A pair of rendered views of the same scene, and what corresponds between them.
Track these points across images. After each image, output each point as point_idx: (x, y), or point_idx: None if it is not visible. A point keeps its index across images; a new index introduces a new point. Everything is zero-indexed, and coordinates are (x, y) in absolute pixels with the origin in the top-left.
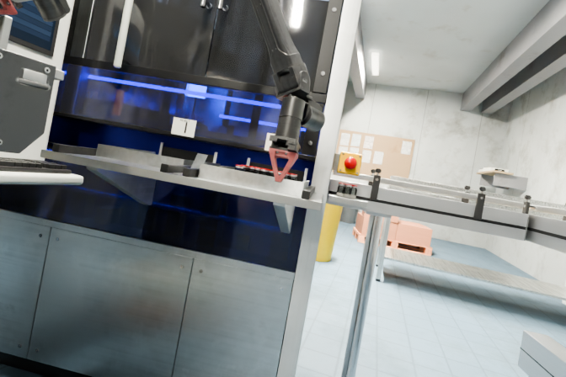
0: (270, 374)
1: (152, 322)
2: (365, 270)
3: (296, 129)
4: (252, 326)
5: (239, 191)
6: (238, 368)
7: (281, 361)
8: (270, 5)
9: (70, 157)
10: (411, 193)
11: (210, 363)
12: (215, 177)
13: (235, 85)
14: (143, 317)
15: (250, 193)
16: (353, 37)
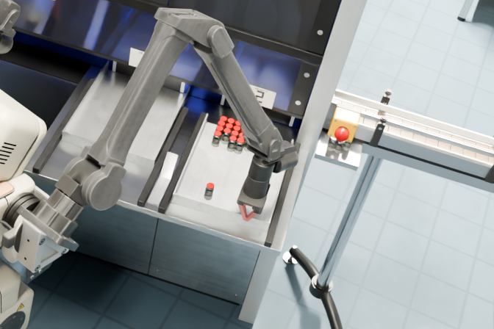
0: (245, 275)
1: (126, 222)
2: (357, 197)
3: (263, 189)
4: (228, 240)
5: (209, 231)
6: (215, 266)
7: (256, 268)
8: (240, 99)
9: (51, 180)
10: (430, 125)
11: (187, 259)
12: (187, 205)
13: None
14: (116, 217)
15: (219, 234)
16: None
